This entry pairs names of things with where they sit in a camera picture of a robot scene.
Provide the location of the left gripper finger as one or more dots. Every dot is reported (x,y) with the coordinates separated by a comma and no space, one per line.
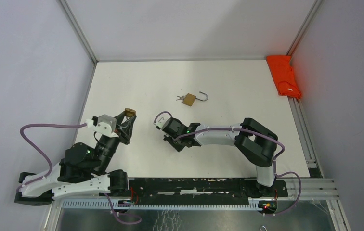
(129,123)
(121,120)

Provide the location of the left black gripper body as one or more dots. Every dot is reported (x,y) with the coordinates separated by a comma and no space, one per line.
(122,133)

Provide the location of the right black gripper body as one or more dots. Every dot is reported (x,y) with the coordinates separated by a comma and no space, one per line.
(175,142)

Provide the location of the small brass padlock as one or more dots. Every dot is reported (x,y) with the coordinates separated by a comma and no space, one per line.
(129,112)

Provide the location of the large brass padlock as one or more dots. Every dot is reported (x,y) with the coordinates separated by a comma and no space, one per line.
(190,98)

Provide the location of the silver keys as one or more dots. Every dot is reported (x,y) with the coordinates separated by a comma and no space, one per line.
(180,98)

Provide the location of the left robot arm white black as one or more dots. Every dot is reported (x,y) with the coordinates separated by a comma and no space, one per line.
(83,169)

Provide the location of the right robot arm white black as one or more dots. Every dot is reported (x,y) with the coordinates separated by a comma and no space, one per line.
(256,143)

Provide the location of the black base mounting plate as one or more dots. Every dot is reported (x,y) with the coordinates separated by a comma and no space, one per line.
(199,191)

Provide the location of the orange folded cloth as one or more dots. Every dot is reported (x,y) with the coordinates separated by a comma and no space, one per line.
(283,76)

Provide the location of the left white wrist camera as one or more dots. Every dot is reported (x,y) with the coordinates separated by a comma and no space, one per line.
(104,124)

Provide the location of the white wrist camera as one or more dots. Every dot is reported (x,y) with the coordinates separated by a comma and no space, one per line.
(104,124)
(160,123)

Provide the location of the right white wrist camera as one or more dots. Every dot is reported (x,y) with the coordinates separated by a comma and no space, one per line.
(160,123)

